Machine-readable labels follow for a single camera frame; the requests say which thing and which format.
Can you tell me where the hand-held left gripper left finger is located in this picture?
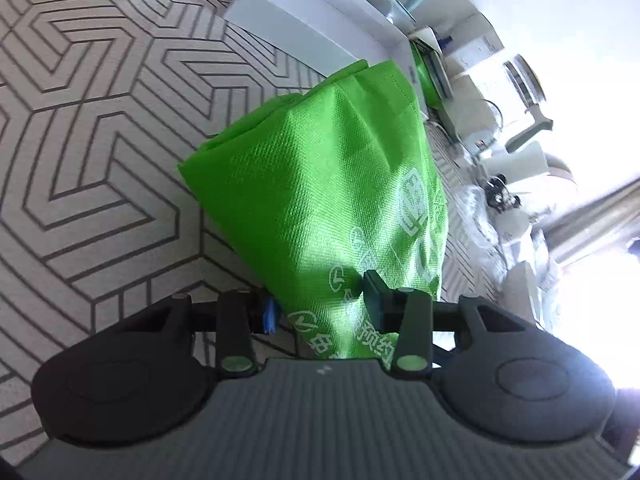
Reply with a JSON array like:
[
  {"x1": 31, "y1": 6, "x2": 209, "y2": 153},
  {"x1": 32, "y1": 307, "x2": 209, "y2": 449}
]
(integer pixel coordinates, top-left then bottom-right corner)
[{"x1": 117, "y1": 287, "x2": 279, "y2": 380}]

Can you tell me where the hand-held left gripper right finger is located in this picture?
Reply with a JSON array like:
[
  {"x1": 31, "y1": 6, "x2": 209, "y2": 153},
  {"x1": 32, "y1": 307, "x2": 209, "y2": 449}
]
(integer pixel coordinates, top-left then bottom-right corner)
[{"x1": 362, "y1": 269, "x2": 538, "y2": 381}]

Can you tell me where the green shopping bag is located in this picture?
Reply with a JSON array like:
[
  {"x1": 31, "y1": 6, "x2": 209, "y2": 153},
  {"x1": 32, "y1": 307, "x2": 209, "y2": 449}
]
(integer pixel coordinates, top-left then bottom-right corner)
[{"x1": 177, "y1": 59, "x2": 449, "y2": 362}]

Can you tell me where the clear plastic bag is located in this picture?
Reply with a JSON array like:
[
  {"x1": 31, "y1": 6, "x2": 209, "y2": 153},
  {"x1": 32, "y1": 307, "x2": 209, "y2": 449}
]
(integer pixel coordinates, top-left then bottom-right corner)
[{"x1": 457, "y1": 185, "x2": 511, "y2": 261}]

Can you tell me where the black key bunch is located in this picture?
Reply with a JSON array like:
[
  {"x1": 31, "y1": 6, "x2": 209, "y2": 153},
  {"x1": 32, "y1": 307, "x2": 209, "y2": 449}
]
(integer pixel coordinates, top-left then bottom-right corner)
[{"x1": 482, "y1": 174, "x2": 523, "y2": 211}]

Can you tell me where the beige curtain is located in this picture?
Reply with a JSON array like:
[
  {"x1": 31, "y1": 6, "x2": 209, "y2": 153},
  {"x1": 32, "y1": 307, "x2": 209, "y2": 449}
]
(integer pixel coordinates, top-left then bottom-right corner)
[{"x1": 542, "y1": 175, "x2": 640, "y2": 266}]

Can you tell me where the white printed carton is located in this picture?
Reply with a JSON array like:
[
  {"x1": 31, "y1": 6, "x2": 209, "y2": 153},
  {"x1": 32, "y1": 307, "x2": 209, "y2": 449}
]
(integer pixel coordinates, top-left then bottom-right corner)
[{"x1": 442, "y1": 12, "x2": 506, "y2": 68}]

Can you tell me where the white cardboard box lid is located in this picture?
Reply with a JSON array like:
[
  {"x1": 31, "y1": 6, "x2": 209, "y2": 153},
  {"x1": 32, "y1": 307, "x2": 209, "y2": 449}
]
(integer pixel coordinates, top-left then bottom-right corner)
[{"x1": 222, "y1": 0, "x2": 416, "y2": 86}]

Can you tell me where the glass blender with green handle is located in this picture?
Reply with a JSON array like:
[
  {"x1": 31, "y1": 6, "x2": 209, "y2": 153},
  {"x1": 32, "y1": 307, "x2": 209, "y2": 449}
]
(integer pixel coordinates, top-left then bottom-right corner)
[{"x1": 500, "y1": 54, "x2": 556, "y2": 156}]

